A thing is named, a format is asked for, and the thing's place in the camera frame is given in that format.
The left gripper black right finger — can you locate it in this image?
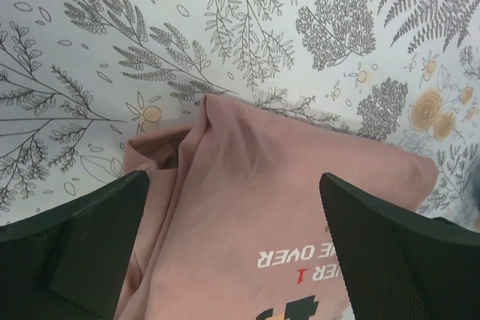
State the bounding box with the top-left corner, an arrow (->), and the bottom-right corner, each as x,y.
319,173 -> 479,319

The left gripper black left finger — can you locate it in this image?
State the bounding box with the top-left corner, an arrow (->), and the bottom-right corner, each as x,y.
1,171 -> 149,320

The pink printed t shirt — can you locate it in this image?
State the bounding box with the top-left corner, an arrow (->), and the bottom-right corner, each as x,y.
115,95 -> 438,319

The floral patterned table mat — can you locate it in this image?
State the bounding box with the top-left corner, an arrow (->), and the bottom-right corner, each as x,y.
1,0 -> 479,227

